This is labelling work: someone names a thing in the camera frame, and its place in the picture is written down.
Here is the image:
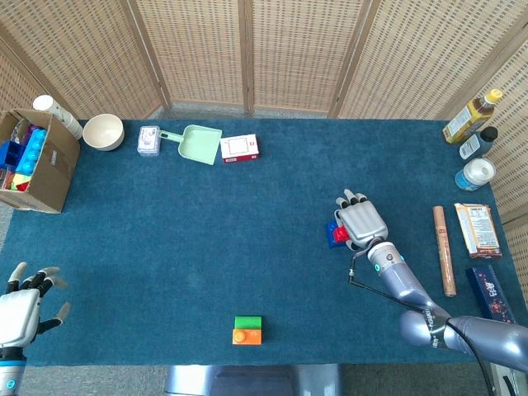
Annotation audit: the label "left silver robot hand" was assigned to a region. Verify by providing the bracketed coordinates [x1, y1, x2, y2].
[0, 262, 72, 348]

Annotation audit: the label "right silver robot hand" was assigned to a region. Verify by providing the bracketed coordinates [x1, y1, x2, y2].
[332, 188, 389, 252]

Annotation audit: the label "blue four-stud block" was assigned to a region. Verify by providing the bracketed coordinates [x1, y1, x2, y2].
[326, 221, 351, 249]

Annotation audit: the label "orange and green toy block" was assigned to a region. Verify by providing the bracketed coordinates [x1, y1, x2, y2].
[233, 315, 263, 331]

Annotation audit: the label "dark blue plastic building brick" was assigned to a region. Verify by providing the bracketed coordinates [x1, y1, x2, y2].
[0, 141, 25, 169]

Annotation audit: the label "light blue plastic building brick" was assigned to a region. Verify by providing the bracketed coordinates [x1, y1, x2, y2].
[16, 128, 46, 175]

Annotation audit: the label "paper cups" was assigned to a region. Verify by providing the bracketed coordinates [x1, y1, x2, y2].
[32, 94, 84, 140]

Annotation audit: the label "brown paper roll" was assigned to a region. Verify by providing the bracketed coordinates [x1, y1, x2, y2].
[432, 205, 458, 297]

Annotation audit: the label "brown snack package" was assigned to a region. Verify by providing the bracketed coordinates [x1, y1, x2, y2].
[454, 202, 504, 260]

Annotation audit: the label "blue jar with white lid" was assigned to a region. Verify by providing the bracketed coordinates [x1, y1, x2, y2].
[455, 158, 497, 192]

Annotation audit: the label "dark bottle with black cap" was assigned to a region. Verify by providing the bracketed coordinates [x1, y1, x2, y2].
[459, 126, 499, 161]

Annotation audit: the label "dark blue printed box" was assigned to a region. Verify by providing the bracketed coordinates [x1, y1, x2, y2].
[464, 264, 517, 325]

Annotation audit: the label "brown cardboard box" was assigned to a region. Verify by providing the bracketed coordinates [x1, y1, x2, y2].
[0, 109, 82, 215]

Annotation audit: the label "red and white carton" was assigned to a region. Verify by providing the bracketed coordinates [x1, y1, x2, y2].
[219, 134, 261, 164]

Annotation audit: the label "yellow-capped tea bottle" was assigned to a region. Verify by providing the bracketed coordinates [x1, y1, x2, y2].
[441, 88, 504, 145]

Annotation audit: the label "blue carpet table cover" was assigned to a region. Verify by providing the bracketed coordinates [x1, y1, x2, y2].
[0, 118, 516, 367]

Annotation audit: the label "light green dustpan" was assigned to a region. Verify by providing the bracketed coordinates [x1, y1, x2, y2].
[158, 125, 224, 167]

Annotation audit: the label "woven bamboo folding screen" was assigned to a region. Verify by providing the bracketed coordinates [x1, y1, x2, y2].
[0, 0, 528, 226]

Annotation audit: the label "grey robot torso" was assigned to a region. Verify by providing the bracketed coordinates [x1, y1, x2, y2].
[164, 364, 343, 396]

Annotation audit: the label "beige bowl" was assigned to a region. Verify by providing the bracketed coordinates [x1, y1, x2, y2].
[82, 113, 125, 152]

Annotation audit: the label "clear plastic box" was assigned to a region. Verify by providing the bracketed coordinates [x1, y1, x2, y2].
[136, 125, 162, 158]

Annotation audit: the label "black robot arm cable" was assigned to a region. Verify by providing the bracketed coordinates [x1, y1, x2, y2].
[347, 252, 496, 396]

